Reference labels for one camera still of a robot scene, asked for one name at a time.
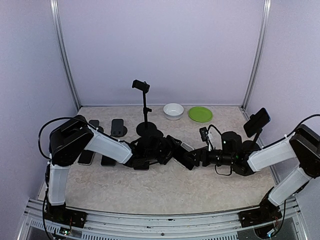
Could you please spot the phone with clear case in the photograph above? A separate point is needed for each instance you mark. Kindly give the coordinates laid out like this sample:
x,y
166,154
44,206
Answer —
x,y
86,157

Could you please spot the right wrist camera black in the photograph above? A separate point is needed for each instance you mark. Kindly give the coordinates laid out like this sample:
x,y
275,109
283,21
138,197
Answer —
x,y
204,134

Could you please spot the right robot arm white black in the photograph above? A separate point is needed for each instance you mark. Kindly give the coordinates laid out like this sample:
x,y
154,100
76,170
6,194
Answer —
x,y
246,158

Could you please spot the tall black clamp phone mount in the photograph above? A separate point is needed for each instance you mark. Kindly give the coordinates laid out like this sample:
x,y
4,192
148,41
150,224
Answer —
x,y
145,128

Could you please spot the front aluminium rail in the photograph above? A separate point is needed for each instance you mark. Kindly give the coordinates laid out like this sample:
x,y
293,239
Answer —
x,y
101,225

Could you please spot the black round base right stand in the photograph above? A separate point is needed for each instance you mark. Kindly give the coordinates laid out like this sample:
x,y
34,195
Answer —
x,y
252,145

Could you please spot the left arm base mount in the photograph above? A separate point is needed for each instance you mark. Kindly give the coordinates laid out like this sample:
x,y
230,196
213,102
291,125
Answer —
x,y
65,216

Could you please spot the green plate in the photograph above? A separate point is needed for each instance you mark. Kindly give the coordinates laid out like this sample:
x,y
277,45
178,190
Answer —
x,y
200,114

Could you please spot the dark grey folding phone stand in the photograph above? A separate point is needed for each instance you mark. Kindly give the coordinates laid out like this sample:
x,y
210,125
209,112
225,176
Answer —
x,y
96,124

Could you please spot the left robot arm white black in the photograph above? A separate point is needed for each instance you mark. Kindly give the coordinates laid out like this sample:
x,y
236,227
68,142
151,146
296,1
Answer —
x,y
75,135

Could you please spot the black phone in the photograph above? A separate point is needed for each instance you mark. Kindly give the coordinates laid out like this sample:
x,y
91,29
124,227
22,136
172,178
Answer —
x,y
142,167
107,161
256,122

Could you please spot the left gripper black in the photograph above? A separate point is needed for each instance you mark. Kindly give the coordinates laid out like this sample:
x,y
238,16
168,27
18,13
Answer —
x,y
169,145

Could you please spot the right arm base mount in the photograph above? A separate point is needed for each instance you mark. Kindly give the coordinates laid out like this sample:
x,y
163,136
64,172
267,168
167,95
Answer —
x,y
266,212

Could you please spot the right aluminium frame post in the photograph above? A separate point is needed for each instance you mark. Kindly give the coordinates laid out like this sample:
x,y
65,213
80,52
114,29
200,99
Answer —
x,y
258,53

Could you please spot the left aluminium frame post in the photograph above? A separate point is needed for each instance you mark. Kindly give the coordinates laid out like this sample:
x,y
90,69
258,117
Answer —
x,y
63,52

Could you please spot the aluminium frame post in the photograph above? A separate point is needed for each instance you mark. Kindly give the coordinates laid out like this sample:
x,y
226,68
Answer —
x,y
63,52
258,53

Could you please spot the white desktop phone stand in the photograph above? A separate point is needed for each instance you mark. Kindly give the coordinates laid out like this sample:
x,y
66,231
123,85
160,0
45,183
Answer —
x,y
187,147

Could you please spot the white ceramic bowl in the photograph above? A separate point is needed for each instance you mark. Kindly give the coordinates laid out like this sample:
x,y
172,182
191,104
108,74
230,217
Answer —
x,y
173,111

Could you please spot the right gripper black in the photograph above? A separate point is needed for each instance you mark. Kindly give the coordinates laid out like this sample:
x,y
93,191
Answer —
x,y
198,152

